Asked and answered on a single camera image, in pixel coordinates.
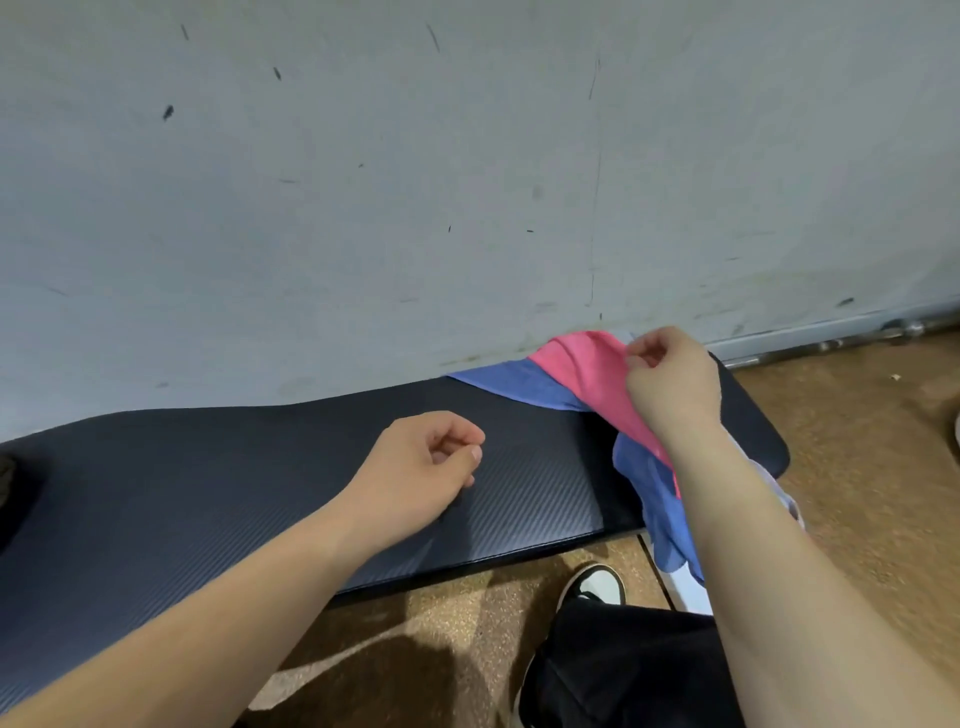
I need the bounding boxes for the person's right hand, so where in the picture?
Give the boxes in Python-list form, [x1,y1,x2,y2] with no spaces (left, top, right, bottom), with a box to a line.
[623,326,726,453]

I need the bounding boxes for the person's left hand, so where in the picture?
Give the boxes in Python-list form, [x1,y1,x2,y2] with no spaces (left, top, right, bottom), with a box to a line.
[346,411,487,543]

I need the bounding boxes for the person's right forearm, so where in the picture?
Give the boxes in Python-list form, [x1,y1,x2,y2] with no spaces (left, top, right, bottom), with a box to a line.
[658,423,960,728]

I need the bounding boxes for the pink cloth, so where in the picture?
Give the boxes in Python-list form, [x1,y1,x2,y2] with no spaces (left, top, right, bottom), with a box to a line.
[528,330,684,501]

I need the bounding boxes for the blue cloth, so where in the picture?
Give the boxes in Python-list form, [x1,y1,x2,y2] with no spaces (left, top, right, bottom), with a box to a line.
[447,358,707,588]

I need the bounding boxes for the black and white shoe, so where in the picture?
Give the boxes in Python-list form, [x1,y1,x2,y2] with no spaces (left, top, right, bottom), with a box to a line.
[558,562,628,610]
[513,651,543,728]

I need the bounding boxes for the person's black trousers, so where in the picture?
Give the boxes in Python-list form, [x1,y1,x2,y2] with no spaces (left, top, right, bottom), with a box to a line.
[517,597,745,728]

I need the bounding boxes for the black ribbed foam mat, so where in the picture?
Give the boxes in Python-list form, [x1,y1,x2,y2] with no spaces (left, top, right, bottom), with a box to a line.
[0,352,791,718]

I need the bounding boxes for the white cloth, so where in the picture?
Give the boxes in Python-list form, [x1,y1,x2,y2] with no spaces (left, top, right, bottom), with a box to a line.
[627,330,808,618]

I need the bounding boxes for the metal barbell bar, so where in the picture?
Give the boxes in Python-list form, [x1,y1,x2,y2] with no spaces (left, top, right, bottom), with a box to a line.
[722,318,960,371]

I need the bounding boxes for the person's left forearm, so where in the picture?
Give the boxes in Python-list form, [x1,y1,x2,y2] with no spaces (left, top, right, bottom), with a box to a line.
[0,480,395,728]

